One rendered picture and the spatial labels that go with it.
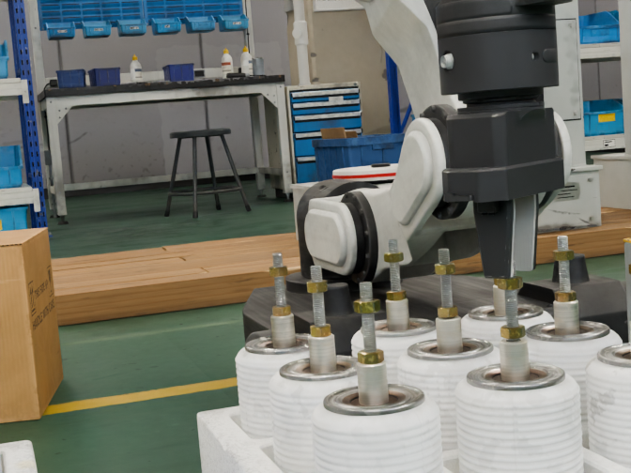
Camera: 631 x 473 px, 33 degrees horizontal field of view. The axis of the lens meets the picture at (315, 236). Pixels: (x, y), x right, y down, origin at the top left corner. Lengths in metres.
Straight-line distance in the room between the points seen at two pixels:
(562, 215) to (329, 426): 2.54
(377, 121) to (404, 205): 6.08
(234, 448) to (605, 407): 0.32
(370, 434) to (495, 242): 0.17
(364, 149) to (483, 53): 4.68
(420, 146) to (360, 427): 0.58
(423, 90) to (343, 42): 6.00
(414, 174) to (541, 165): 0.50
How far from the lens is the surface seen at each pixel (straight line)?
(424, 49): 1.36
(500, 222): 0.80
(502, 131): 0.77
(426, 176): 1.27
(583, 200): 3.30
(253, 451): 0.94
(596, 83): 9.91
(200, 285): 2.79
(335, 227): 1.60
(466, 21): 0.78
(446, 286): 0.93
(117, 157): 9.21
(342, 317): 1.35
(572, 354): 0.95
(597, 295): 1.50
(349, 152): 5.41
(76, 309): 2.75
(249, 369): 0.99
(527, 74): 0.78
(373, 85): 7.42
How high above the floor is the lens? 0.46
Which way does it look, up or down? 6 degrees down
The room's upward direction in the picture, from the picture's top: 4 degrees counter-clockwise
